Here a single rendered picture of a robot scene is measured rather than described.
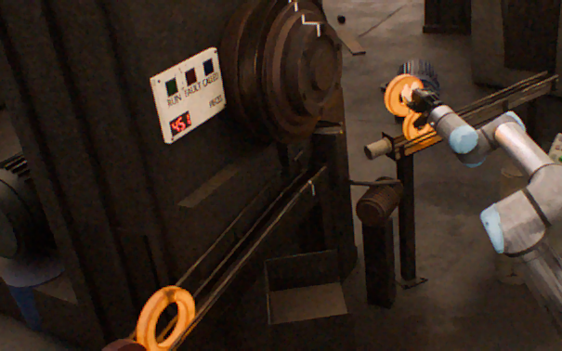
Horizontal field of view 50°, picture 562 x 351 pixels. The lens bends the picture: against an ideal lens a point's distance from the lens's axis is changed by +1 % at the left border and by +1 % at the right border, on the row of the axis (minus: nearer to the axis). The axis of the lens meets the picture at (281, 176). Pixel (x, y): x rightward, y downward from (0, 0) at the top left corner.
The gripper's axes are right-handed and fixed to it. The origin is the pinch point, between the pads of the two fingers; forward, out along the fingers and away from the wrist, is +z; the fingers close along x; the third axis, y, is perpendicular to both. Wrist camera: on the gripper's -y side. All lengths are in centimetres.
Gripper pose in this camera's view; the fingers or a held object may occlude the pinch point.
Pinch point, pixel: (404, 90)
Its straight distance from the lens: 230.8
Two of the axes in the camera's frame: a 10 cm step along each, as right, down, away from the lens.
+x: -9.1, 2.9, -3.1
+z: -4.2, -6.1, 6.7
